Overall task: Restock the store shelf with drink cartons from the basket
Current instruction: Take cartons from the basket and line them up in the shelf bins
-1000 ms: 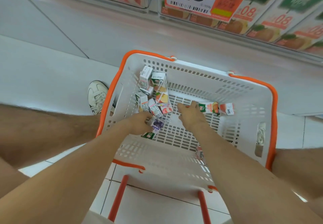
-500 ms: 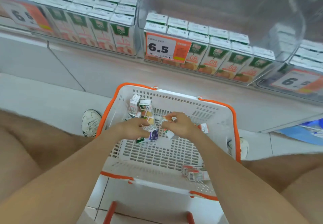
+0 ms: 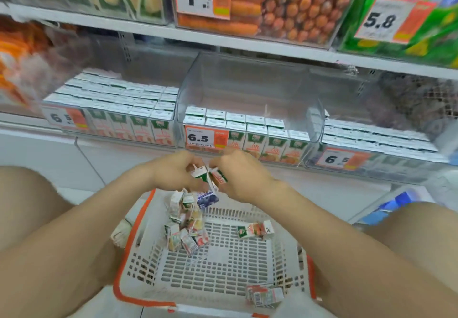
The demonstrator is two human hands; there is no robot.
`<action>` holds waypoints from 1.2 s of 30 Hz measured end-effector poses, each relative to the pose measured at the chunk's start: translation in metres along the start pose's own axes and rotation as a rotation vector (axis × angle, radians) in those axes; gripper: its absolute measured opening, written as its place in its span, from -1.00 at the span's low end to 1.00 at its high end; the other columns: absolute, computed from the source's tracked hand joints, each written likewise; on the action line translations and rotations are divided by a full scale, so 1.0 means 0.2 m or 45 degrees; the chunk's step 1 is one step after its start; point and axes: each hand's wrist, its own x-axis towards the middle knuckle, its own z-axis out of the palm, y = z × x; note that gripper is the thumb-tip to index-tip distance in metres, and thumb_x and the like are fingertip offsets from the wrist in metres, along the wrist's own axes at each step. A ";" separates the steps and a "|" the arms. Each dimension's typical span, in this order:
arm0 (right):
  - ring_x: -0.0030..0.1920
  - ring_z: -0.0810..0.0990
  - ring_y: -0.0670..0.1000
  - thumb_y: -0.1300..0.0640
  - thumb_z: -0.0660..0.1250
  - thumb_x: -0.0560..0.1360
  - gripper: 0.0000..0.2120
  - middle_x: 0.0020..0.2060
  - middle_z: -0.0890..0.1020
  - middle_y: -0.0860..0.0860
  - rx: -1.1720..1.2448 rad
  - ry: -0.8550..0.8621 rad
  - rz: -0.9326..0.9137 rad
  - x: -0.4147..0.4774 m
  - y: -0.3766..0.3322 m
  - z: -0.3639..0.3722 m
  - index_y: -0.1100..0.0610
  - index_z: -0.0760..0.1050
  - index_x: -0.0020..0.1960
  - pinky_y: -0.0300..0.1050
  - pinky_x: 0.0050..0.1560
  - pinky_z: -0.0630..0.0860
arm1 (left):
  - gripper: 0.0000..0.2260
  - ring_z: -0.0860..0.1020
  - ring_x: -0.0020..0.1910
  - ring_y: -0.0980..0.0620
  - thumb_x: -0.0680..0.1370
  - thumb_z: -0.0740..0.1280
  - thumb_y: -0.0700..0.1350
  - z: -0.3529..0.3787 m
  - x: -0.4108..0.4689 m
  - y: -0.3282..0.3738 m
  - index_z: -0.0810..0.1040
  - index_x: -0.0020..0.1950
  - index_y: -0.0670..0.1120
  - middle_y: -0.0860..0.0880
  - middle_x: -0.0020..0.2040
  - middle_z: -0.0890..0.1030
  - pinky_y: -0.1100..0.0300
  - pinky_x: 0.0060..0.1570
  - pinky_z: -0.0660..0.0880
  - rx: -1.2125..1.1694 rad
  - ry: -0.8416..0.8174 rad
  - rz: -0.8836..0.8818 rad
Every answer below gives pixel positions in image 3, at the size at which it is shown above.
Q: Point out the person's left hand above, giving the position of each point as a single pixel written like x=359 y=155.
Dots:
x=175 y=173

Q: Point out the person's right hand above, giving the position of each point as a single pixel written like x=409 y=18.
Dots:
x=247 y=178

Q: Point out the juice carton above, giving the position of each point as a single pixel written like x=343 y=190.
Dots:
x=207 y=199
x=218 y=176

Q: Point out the bin of juice cartons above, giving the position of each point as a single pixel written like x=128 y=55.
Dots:
x=118 y=106
x=375 y=139
x=257 y=135

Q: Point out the pile of small juice cartons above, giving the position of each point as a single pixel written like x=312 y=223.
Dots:
x=186 y=232

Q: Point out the person's left forearm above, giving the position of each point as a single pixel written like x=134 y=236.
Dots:
x=71 y=249

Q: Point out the person's right forearm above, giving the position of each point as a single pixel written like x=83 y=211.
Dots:
x=358 y=257

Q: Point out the person's left white shoe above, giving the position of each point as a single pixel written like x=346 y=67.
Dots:
x=121 y=233

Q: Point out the person's left leg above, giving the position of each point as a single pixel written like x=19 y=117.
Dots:
x=25 y=199

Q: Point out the person's leg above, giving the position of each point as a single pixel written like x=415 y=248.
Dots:
x=25 y=199
x=422 y=235

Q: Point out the person's right leg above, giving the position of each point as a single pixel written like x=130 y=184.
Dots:
x=422 y=235

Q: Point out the blue plastic packet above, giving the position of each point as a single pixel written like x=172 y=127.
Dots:
x=393 y=201

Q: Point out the stack of pink snack packets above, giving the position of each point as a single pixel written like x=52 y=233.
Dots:
x=46 y=63

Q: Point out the stack of orange sausages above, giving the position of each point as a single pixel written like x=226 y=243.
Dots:
x=304 y=6

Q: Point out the heap of orange snack packets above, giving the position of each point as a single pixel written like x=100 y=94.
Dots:
x=14 y=53

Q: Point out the stack of green packets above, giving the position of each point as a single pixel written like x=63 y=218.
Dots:
x=440 y=42

